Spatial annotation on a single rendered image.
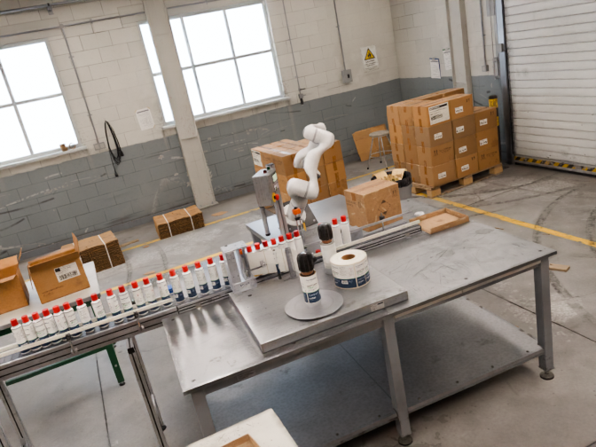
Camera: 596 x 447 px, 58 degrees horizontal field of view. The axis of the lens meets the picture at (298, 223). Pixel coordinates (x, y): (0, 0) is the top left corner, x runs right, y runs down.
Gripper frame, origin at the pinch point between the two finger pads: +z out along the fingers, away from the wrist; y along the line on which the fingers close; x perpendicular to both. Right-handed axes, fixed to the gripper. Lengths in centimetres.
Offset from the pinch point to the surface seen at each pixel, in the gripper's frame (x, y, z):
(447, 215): 31, -74, 57
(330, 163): -46, -135, -246
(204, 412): -74, 76, 175
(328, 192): -79, -150, -235
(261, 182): 2, 64, 66
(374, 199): 16, -23, 47
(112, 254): -267, 58, -241
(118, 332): -101, 108, 102
